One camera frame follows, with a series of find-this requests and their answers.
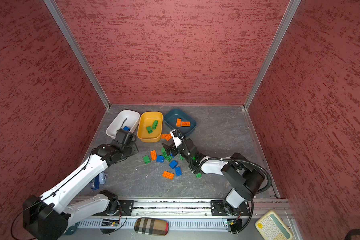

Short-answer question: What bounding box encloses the orange lego brick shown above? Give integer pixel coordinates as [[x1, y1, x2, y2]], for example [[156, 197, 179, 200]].
[[176, 119, 182, 127]]

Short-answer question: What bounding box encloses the orange lego bottom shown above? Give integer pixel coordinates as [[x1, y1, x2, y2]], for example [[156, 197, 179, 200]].
[[162, 171, 175, 180]]

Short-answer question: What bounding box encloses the green long lego brick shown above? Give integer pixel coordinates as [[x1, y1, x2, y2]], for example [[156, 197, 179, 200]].
[[152, 120, 159, 130]]

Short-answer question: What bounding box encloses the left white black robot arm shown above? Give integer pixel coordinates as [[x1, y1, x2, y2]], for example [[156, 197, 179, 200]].
[[22, 129, 138, 240]]

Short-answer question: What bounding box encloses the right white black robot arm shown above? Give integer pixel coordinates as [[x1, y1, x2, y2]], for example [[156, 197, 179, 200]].
[[162, 129, 272, 216]]

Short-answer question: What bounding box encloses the green flat lego plate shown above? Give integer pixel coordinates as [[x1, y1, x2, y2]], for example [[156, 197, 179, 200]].
[[162, 153, 173, 162]]

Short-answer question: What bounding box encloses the white plastic container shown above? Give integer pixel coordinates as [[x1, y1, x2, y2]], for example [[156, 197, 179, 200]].
[[106, 110, 140, 140]]

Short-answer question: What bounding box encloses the teal plastic container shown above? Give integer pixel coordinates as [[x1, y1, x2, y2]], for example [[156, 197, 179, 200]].
[[163, 107, 197, 138]]

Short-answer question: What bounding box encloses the yellow plastic container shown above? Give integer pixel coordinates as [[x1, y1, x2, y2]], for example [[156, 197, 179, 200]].
[[138, 112, 163, 143]]

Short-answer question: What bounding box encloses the plaid fabric case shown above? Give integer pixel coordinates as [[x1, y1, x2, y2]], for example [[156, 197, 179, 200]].
[[134, 218, 169, 236]]

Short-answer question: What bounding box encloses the yellow calculator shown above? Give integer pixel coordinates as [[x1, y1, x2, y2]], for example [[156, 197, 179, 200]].
[[255, 210, 294, 240]]

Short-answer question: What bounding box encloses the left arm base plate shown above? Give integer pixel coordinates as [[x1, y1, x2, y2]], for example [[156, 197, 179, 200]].
[[105, 200, 135, 216]]

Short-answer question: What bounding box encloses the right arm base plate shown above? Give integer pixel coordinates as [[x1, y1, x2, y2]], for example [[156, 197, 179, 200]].
[[210, 200, 250, 217]]

